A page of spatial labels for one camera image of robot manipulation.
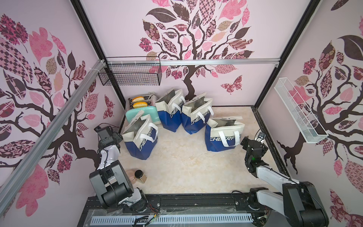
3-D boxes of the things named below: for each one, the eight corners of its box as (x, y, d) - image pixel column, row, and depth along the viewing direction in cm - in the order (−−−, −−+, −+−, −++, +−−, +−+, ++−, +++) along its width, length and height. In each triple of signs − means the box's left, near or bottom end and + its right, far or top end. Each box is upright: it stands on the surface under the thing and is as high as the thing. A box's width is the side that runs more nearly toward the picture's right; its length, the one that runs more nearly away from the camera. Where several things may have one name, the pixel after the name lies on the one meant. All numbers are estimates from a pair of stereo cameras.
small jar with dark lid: (138, 183, 83) (133, 177, 75) (139, 175, 86) (135, 170, 78) (145, 183, 83) (141, 177, 75) (147, 175, 86) (143, 170, 78)
